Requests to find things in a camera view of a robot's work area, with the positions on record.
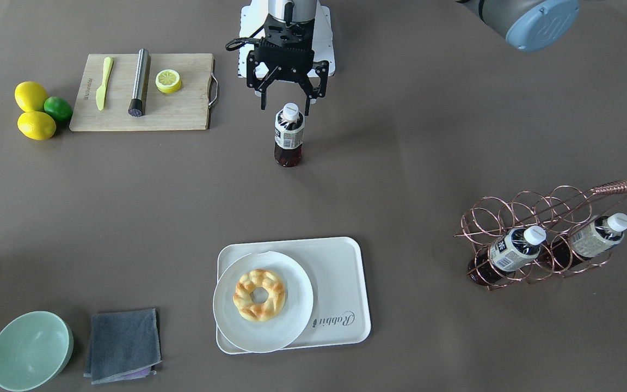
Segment light green bowl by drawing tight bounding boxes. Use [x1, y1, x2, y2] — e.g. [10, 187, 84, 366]
[0, 311, 74, 391]

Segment grey folded cloth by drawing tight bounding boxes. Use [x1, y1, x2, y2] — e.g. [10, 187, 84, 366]
[84, 308, 162, 384]

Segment green lime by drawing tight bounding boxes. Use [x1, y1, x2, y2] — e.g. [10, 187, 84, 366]
[43, 96, 73, 123]

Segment steel muddler black tip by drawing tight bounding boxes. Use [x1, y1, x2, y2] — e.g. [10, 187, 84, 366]
[127, 48, 150, 117]

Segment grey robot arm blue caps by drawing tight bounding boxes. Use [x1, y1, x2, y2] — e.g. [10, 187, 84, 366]
[226, 1, 580, 115]

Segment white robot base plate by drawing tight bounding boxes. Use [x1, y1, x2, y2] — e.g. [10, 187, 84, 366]
[237, 1, 336, 78]

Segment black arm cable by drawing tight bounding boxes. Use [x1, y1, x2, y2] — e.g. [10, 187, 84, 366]
[225, 36, 266, 53]

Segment tea bottle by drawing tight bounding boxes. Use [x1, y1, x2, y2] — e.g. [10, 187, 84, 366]
[274, 102, 305, 167]
[468, 225, 546, 287]
[550, 213, 627, 271]

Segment lemon half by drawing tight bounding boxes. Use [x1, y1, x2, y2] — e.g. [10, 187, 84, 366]
[155, 69, 182, 94]

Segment yellow-green plastic knife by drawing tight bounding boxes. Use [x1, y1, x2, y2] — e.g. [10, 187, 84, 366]
[95, 56, 114, 111]

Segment whole lemon, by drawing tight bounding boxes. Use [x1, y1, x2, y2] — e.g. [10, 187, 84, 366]
[17, 111, 57, 140]
[14, 81, 49, 112]

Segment white rectangular tray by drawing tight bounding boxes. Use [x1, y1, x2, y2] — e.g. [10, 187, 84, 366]
[216, 236, 371, 354]

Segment copper wire bottle rack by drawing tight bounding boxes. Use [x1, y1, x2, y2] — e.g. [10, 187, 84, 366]
[458, 180, 627, 291]

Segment wooden cutting board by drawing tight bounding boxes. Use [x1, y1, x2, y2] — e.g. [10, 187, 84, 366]
[69, 53, 214, 132]

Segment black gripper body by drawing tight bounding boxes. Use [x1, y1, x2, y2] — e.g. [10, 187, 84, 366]
[246, 21, 329, 100]

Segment white round plate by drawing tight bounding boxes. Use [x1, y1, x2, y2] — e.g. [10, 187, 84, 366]
[212, 251, 314, 353]

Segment whole lemon, near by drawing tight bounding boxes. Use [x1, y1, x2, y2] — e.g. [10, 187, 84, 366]
[17, 111, 57, 140]

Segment whole lemon, far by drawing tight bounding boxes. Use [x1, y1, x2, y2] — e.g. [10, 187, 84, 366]
[14, 81, 49, 112]

